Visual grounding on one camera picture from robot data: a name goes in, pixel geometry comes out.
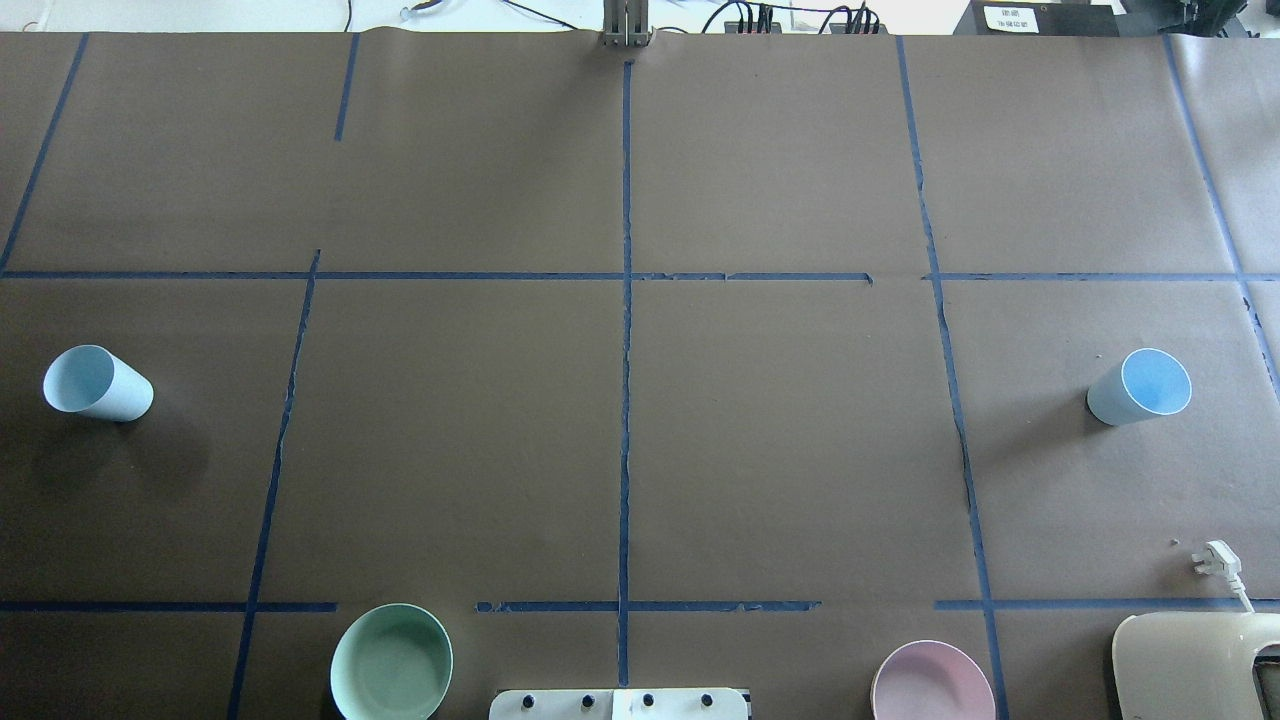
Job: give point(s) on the light blue cup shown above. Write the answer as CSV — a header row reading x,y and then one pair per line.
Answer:
x,y
88,380
1147,384

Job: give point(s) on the green bowl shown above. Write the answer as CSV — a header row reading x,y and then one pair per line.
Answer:
x,y
394,662

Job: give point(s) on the pink bowl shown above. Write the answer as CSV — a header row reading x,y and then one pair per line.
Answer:
x,y
931,680

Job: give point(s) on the black box with label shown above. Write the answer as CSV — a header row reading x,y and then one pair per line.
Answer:
x,y
1038,18

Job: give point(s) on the cream toaster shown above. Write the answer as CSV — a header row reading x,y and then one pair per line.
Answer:
x,y
1197,665

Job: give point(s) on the white power plug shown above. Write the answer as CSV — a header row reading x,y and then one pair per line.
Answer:
x,y
1216,558

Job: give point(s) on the aluminium frame post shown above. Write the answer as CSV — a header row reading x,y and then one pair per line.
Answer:
x,y
625,23

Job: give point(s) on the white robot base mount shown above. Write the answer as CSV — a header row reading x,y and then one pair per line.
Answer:
x,y
622,703

